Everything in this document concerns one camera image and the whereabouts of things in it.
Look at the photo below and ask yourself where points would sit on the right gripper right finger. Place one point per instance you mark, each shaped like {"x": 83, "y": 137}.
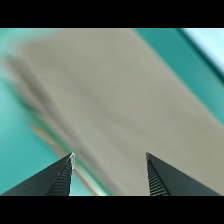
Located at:
{"x": 170, "y": 181}

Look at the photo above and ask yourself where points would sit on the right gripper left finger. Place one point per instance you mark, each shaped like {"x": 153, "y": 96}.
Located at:
{"x": 53, "y": 181}

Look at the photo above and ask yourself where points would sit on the white T-shirt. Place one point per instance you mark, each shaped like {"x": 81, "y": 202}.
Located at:
{"x": 133, "y": 110}

